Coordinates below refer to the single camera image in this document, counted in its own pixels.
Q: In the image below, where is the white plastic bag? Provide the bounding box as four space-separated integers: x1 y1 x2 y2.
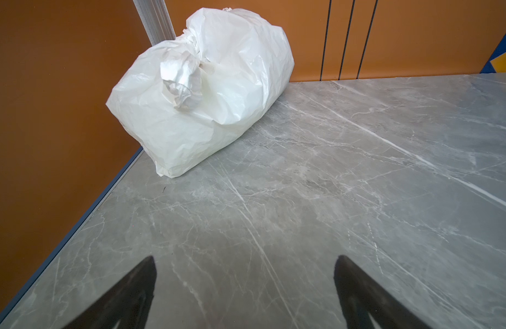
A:
106 8 295 178

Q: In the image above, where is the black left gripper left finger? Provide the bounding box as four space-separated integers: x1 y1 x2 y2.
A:
65 256 157 328

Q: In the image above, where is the aluminium corner post left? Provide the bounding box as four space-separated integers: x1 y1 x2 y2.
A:
133 0 176 46

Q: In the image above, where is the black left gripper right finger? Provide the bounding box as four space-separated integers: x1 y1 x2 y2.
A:
334 255 430 329

